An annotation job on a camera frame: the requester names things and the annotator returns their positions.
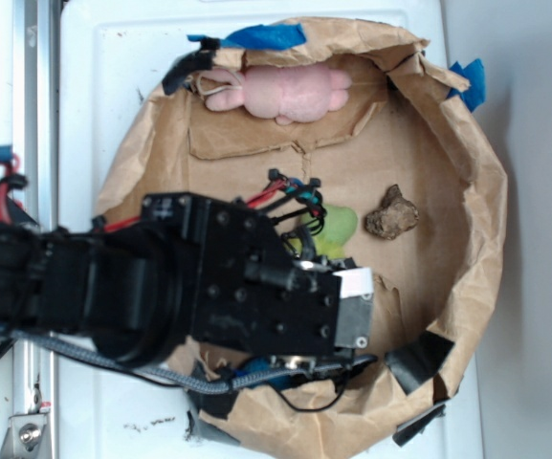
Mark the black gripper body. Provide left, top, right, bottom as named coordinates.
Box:
left=141, top=192, right=374, bottom=361

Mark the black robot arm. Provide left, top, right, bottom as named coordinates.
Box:
left=0, top=146, right=373, bottom=368

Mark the blue ball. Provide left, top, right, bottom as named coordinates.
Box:
left=234, top=358, right=296, bottom=390

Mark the green plush turtle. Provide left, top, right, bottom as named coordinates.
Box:
left=282, top=204, right=359, bottom=260

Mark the brown rock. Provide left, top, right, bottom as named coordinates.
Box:
left=364, top=185, right=419, bottom=240

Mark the pink plush bunny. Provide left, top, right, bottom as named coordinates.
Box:
left=195, top=63, right=352, bottom=125

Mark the brown paper bag bin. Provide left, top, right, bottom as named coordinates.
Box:
left=97, top=17, right=507, bottom=458

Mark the blue tape top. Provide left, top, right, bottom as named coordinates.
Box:
left=187, top=23, right=307, bottom=51

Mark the blue tape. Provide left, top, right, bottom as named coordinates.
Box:
left=448, top=58, right=486, bottom=113
left=187, top=23, right=307, bottom=51

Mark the blue tape right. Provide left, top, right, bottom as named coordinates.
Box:
left=448, top=58, right=486, bottom=113

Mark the metal corner bracket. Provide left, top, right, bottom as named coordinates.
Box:
left=0, top=413, right=52, bottom=459

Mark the grey braided cable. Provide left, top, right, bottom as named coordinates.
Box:
left=0, top=318, right=380, bottom=396

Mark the aluminium frame rail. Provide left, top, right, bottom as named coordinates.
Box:
left=12, top=0, right=64, bottom=458

